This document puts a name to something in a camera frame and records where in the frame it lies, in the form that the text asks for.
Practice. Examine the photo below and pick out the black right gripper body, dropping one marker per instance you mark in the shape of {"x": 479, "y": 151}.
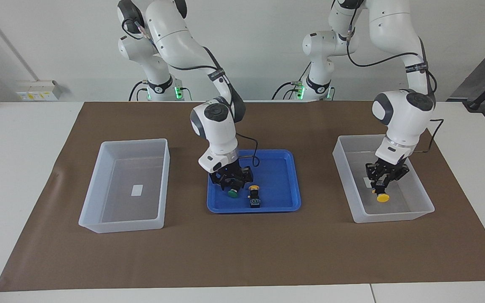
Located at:
{"x": 234, "y": 172}

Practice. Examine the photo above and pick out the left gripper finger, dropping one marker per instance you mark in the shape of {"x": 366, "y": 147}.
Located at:
{"x": 375, "y": 186}
{"x": 388, "y": 184}

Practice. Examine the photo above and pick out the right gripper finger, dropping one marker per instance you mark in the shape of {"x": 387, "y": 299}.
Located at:
{"x": 225, "y": 186}
{"x": 241, "y": 186}

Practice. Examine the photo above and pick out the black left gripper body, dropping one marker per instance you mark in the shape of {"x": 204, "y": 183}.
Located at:
{"x": 387, "y": 170}

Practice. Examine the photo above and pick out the green push button switch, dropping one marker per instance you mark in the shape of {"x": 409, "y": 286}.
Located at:
{"x": 233, "y": 194}

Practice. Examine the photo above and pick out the yellow push button switch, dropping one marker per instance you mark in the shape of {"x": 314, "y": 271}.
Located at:
{"x": 254, "y": 197}
{"x": 382, "y": 198}

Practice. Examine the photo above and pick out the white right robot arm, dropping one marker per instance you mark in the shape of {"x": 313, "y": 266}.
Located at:
{"x": 215, "y": 126}

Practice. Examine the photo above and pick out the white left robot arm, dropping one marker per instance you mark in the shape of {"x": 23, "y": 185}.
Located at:
{"x": 402, "y": 118}

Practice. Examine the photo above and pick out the white paper label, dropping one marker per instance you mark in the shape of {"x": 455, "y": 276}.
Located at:
{"x": 366, "y": 182}
{"x": 137, "y": 190}

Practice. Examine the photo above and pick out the translucent white plastic box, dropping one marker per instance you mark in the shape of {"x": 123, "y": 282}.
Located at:
{"x": 419, "y": 198}
{"x": 93, "y": 210}

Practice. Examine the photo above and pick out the blue plastic tray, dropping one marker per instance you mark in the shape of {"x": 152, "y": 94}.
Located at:
{"x": 280, "y": 185}

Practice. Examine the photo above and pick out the brown table mat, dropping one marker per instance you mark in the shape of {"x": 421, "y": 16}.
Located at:
{"x": 242, "y": 252}

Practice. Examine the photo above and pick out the white wall socket box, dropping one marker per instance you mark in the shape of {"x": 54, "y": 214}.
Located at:
{"x": 36, "y": 90}

